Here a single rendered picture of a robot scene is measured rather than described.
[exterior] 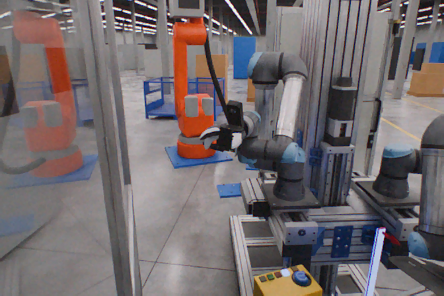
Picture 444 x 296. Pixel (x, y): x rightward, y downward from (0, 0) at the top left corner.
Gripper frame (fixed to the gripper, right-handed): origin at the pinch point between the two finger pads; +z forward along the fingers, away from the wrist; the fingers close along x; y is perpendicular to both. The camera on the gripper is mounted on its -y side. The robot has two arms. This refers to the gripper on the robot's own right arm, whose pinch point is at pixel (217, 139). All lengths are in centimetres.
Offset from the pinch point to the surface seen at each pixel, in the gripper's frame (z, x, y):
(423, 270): -4, -56, 21
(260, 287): 5.8, -20.1, 36.1
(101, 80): 24.3, 15.9, -15.5
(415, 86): -1210, -322, 69
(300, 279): 0.0, -29.7, 33.7
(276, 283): 2.7, -23.8, 35.5
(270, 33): -150, 25, -32
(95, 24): 24.2, 17.2, -25.6
